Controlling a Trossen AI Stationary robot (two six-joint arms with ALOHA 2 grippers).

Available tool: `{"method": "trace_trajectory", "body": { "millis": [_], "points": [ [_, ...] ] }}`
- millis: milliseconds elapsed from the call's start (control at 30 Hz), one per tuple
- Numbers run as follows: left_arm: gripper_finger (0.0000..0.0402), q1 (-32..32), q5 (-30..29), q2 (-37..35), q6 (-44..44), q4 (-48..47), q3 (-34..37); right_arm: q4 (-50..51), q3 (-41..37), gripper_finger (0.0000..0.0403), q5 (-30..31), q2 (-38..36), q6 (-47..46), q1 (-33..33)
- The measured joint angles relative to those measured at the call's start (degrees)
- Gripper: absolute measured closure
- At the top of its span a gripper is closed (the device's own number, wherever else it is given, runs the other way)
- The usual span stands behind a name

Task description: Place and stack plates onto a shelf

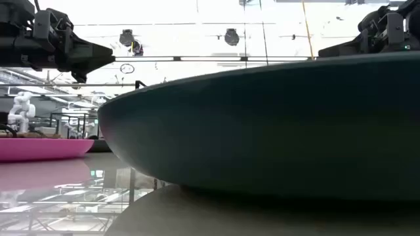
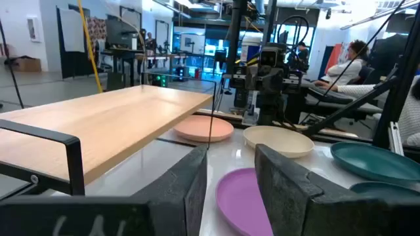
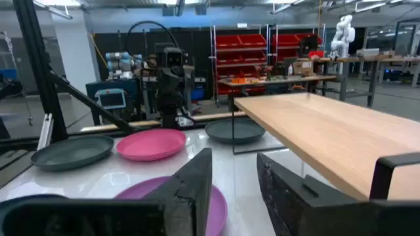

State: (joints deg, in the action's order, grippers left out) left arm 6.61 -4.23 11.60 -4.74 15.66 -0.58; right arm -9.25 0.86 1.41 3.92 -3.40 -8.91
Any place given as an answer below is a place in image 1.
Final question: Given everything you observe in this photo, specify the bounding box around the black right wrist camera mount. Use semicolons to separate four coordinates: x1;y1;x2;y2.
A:
357;5;406;37

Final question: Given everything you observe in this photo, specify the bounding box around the small white robot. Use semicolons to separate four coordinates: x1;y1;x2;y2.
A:
64;121;96;139

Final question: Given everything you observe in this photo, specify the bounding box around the overhead metal rail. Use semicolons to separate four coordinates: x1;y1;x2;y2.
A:
114;56;310;63

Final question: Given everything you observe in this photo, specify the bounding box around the wooden shelf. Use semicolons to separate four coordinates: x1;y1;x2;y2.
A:
0;130;63;140

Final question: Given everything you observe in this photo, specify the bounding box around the hanging yellow cable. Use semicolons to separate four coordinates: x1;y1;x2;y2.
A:
301;0;316;60

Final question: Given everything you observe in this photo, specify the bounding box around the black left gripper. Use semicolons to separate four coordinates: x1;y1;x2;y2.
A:
0;26;116;83

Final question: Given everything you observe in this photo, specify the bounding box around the round ceiling lamp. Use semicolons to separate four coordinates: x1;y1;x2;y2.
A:
118;29;136;47
224;28;240;47

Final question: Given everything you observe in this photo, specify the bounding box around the thin metal rail with bracket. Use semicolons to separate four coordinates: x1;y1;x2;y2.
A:
0;80;147;90

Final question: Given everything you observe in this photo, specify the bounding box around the black metal frame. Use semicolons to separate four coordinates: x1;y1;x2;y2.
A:
49;111;100;140

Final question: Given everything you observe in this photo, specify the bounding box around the black cable loop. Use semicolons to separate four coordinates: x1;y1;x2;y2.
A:
119;63;136;75

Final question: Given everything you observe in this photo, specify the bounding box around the pink plate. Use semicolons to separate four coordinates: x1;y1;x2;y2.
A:
0;137;95;163

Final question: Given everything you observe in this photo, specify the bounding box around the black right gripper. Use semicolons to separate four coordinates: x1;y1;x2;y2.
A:
318;19;420;58

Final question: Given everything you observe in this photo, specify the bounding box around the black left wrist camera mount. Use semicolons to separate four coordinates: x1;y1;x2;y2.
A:
32;8;75;43

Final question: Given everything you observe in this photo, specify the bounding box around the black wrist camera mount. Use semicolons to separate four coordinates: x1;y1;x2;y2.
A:
357;5;406;37
32;8;75;43

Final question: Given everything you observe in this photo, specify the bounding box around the dark green plate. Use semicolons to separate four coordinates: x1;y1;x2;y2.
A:
97;50;420;202

